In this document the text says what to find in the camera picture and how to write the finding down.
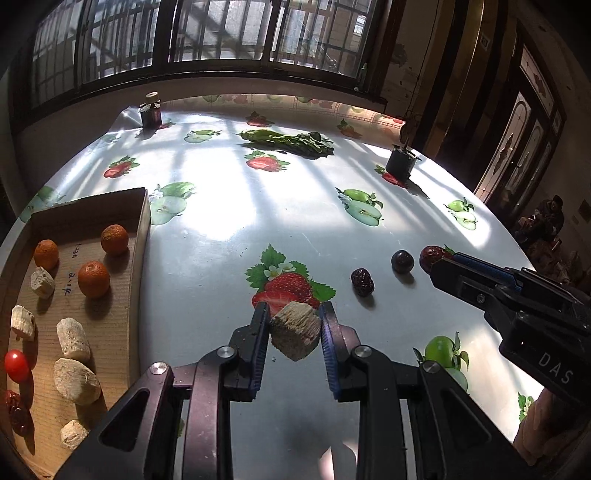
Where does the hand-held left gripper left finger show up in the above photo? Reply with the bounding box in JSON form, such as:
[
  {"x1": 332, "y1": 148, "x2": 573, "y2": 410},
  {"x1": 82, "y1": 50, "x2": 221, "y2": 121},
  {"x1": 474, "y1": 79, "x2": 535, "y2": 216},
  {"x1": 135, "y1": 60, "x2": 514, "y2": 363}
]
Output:
[{"x1": 55, "y1": 304, "x2": 271, "y2": 480}]

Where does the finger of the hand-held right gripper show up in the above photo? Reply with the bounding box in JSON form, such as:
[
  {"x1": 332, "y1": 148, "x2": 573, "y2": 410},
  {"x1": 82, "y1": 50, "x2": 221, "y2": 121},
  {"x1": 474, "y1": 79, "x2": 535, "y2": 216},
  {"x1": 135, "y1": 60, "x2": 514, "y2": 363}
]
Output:
[
  {"x1": 429, "y1": 257, "x2": 498, "y2": 313},
  {"x1": 454, "y1": 252, "x2": 523, "y2": 292}
]

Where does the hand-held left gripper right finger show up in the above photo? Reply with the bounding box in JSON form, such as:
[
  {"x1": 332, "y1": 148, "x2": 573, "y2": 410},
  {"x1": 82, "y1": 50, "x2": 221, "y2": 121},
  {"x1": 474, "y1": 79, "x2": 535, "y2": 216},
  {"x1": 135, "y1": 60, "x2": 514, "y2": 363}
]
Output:
[{"x1": 318, "y1": 301, "x2": 532, "y2": 480}]

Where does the beige sugarcane cube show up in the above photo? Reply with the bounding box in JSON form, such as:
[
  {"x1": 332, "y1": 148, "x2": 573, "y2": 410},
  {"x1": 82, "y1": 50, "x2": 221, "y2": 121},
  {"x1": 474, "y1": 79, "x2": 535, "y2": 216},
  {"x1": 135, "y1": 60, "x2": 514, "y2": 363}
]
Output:
[{"x1": 269, "y1": 301, "x2": 321, "y2": 361}]

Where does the red jujube date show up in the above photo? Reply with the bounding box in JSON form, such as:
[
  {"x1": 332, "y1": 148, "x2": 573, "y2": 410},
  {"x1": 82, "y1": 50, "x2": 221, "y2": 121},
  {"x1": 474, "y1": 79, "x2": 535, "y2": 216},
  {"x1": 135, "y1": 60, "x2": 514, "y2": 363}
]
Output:
[
  {"x1": 4, "y1": 390, "x2": 33, "y2": 437},
  {"x1": 419, "y1": 246, "x2": 455, "y2": 273}
]

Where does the shallow cardboard tray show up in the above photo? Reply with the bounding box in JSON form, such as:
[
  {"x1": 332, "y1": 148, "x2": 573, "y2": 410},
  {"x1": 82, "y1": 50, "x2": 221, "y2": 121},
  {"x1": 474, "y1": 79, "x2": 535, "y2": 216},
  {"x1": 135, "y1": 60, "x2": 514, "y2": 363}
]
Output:
[{"x1": 0, "y1": 187, "x2": 152, "y2": 478}]

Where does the orange mandarin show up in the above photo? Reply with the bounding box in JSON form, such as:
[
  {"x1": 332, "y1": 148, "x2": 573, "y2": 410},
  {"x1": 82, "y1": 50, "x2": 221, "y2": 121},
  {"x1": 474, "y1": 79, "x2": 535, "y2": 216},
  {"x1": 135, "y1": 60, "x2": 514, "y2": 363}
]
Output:
[
  {"x1": 77, "y1": 261, "x2": 110, "y2": 298},
  {"x1": 33, "y1": 239, "x2": 60, "y2": 271},
  {"x1": 100, "y1": 224, "x2": 129, "y2": 256}
]

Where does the ribbed beige sugarcane piece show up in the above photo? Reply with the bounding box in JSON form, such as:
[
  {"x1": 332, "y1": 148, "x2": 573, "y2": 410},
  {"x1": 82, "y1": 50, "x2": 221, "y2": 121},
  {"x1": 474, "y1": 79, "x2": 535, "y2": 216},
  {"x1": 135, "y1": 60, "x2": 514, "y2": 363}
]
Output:
[{"x1": 56, "y1": 318, "x2": 92, "y2": 361}]

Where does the large round beige sugarcane piece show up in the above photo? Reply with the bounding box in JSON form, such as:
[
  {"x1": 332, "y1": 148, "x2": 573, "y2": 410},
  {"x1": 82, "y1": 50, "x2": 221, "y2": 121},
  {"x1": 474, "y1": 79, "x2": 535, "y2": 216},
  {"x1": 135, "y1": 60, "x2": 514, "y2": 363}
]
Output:
[{"x1": 53, "y1": 357, "x2": 101, "y2": 406}]

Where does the small beige sugarcane piece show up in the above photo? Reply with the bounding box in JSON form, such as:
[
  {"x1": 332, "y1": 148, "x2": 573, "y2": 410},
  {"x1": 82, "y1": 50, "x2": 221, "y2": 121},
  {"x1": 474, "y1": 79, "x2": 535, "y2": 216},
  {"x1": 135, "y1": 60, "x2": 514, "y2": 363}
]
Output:
[
  {"x1": 60, "y1": 419, "x2": 90, "y2": 450},
  {"x1": 30, "y1": 267, "x2": 55, "y2": 299},
  {"x1": 10, "y1": 305, "x2": 35, "y2": 341}
]

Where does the red cherry tomato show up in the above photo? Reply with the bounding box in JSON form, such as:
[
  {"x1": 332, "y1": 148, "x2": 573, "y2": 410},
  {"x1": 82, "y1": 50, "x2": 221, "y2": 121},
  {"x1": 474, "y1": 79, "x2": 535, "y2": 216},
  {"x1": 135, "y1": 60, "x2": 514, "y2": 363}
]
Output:
[{"x1": 4, "y1": 349, "x2": 31, "y2": 384}]

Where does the person's right hand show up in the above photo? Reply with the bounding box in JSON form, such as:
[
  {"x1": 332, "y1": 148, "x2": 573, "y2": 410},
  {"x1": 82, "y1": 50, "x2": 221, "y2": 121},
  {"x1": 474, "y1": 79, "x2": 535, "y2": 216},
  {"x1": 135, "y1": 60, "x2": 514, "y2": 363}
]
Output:
[{"x1": 512, "y1": 387, "x2": 588, "y2": 465}]

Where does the dark wrinkled jujube date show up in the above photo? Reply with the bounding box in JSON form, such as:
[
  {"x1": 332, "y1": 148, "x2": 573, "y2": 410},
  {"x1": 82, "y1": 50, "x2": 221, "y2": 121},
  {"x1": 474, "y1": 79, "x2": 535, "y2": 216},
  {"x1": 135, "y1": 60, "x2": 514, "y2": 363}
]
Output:
[{"x1": 350, "y1": 268, "x2": 375, "y2": 297}]

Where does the fruit-printed white tablecloth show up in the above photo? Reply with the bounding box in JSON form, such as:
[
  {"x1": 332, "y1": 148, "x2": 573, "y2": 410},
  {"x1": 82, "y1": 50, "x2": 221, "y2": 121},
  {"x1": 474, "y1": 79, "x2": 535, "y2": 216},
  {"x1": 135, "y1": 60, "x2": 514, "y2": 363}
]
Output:
[{"x1": 14, "y1": 93, "x2": 557, "y2": 480}]

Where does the small black plant pot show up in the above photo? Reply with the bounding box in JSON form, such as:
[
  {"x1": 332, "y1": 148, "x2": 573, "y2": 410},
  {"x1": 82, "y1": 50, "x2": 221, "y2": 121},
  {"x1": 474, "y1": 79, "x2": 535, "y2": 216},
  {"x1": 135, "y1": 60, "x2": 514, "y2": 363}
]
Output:
[{"x1": 385, "y1": 144, "x2": 419, "y2": 182}]

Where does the wooden door with patterned glass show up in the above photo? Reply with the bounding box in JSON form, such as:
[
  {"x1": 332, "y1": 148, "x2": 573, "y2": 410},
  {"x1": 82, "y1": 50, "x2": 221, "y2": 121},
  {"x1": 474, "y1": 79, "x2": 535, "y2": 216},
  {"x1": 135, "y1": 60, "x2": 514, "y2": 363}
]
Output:
[{"x1": 473, "y1": 28, "x2": 570, "y2": 219}]

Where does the bunch of green leafy vegetables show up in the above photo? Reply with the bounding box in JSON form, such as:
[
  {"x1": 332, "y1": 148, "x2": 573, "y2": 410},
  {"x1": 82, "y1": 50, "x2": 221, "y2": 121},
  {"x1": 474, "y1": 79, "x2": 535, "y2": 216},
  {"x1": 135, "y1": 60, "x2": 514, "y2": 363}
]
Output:
[{"x1": 235, "y1": 129, "x2": 335, "y2": 159}]

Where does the dark jar with cork lid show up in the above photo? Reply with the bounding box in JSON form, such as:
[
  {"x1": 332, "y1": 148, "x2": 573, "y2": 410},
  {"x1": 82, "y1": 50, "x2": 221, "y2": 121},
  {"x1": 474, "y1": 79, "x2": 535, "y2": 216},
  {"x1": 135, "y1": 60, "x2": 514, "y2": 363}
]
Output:
[{"x1": 140, "y1": 92, "x2": 163, "y2": 129}]

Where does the barred window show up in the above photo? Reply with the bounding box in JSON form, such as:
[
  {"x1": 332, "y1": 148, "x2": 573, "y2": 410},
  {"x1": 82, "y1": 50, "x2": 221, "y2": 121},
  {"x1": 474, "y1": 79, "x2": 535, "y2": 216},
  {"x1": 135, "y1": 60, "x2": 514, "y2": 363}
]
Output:
[{"x1": 9, "y1": 0, "x2": 402, "y2": 126}]

